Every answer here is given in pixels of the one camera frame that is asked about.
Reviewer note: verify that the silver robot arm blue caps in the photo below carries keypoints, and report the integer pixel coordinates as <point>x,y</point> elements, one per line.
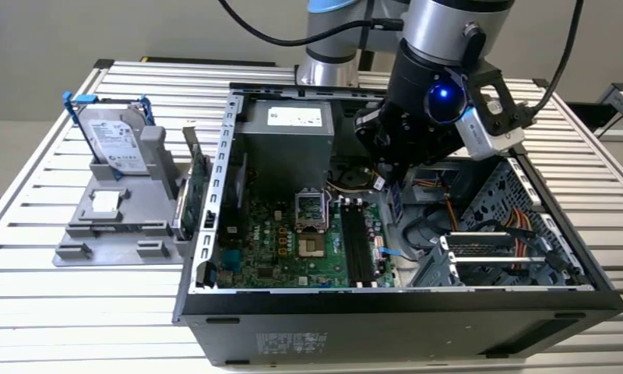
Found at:
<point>446,31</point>

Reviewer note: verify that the metal drive cage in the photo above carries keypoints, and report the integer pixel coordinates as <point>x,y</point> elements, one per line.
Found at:
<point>426,195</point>

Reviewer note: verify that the grey power supply unit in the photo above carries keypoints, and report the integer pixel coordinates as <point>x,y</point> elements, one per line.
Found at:
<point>285,156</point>

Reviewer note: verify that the black rectangular block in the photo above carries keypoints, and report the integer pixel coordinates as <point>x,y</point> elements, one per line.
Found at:
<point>589,115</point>

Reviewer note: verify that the CPU socket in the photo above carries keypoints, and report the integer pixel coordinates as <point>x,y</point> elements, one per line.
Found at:
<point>312,245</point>

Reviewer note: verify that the metal disk bay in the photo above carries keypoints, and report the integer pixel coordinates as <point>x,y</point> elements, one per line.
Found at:
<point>485,259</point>

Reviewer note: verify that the black expansion slot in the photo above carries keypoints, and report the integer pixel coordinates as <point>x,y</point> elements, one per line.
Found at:
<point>232,218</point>

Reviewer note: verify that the green graphics card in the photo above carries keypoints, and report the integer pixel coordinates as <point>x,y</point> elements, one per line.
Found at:
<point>197,183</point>

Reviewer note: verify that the green motherboard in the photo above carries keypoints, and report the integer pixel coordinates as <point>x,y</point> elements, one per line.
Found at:
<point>270,249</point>

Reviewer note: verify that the blue expansion slot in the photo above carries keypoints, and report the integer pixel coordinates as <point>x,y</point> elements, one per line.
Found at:
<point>229,261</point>

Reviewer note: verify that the hard disk in blue carrier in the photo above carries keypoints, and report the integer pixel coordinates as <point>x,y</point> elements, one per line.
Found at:
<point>114,136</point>

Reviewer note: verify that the grey plastic parts rack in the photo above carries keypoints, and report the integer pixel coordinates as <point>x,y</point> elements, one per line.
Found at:
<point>140,202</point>

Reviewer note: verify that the black open PC case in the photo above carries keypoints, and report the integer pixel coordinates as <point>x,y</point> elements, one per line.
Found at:
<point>394,331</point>

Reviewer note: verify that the silver CPU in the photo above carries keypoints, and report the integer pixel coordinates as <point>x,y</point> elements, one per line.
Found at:
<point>105,200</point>

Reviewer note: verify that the black camera bracket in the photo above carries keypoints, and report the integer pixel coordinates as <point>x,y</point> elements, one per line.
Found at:
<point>490,76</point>

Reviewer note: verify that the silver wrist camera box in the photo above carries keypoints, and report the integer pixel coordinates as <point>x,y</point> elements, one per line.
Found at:
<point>485,136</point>

